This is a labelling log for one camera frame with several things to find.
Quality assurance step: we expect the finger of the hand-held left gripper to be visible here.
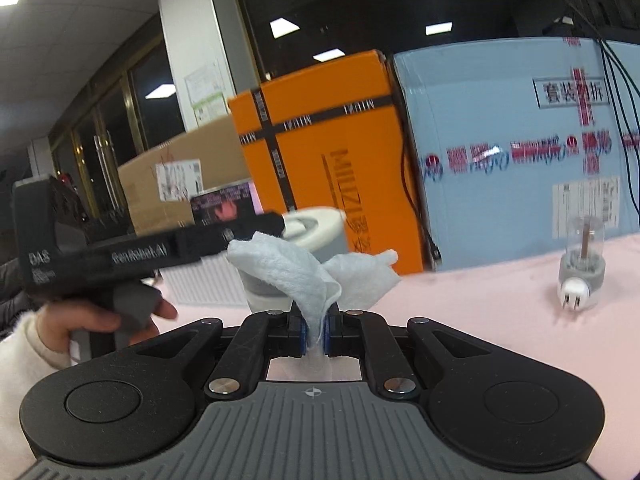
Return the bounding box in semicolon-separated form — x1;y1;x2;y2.
175;212;286;262

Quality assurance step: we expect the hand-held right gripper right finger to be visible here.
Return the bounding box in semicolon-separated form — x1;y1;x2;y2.
324;311;501;401

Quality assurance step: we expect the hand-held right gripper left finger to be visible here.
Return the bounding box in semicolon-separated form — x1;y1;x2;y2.
135;311;307;401

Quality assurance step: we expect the white wipe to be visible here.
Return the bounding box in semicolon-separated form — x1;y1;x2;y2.
227;231;402;361

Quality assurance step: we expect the white cup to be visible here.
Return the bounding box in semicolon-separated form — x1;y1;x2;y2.
239;206;351;313

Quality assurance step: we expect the person's left hand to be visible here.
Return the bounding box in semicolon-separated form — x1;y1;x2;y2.
37;300;178;357

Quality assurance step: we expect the black smartphone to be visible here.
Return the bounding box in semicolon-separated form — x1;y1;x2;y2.
190;182;263;228

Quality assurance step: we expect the white ribbed box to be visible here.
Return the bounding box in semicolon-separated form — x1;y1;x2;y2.
160;255;251;307

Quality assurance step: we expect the brown cardboard box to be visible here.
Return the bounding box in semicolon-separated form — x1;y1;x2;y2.
117;116;251;235

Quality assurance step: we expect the orange box with black bands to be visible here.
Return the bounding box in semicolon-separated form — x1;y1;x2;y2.
228;50;436;276

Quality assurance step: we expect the glass dome plug night light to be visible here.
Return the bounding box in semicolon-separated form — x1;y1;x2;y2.
557;215;607;311

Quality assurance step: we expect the light blue box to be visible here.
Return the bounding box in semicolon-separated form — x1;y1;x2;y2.
392;35;640;273

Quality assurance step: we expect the white wall notice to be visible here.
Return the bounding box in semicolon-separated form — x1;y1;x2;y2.
184;62;230;126

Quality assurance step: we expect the glass door with metal handles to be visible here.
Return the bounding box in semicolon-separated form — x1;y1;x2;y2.
50;35;186;221

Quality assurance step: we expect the black cable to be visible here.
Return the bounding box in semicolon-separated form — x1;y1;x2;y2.
597;37;635;196
395;95;442;267
606;42;640;171

